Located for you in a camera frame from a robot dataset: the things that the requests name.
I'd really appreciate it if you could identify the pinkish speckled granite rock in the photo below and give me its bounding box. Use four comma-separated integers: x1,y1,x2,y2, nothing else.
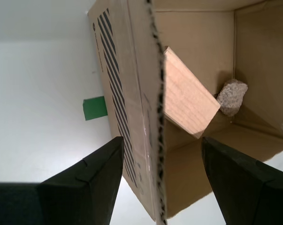
216,79,249,117

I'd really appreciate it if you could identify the light wooden block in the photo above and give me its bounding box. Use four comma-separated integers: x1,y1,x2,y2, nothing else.
163,46,221,141

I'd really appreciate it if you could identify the small green tape piece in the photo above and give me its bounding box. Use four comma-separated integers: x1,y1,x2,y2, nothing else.
82,96,108,121

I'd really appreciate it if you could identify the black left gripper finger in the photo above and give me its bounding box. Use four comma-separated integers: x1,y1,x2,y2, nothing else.
201,137,283,225
0,136,124,225

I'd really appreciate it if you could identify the brown cardboard box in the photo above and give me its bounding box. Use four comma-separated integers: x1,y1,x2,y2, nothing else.
87,0,283,225

